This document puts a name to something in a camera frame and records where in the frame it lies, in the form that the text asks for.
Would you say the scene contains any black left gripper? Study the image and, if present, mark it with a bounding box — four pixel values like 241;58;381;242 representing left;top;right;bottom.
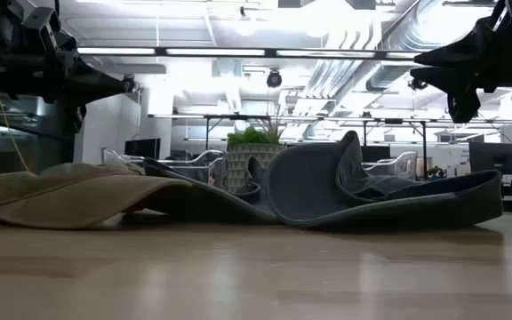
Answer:
0;0;128;132

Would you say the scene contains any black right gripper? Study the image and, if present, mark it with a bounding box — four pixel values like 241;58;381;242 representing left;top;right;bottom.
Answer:
409;0;512;124

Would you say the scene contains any beige cap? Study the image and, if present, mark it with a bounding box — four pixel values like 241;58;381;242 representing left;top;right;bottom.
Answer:
0;161;194;231

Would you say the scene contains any small black monitor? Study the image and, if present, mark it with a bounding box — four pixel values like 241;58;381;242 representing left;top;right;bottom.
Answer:
124;138;162;160

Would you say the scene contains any large black monitor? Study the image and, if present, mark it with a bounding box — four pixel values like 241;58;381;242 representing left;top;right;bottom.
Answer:
468;141;512;176

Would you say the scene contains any clear plastic bin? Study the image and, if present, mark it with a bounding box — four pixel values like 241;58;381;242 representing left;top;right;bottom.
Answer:
361;150;419;180
100;147;229;188

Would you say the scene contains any succulent in patterned white pot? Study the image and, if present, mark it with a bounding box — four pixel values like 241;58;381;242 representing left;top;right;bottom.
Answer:
225;119;289;194

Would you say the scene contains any black background rig frame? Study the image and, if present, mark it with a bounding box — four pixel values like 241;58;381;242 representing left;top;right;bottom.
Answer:
148;113;512;155

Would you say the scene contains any yellow cable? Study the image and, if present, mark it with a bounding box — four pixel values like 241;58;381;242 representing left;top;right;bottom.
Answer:
0;91;33;174

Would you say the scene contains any round black ceiling camera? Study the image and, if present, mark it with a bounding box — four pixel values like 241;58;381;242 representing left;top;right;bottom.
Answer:
266;69;284;90

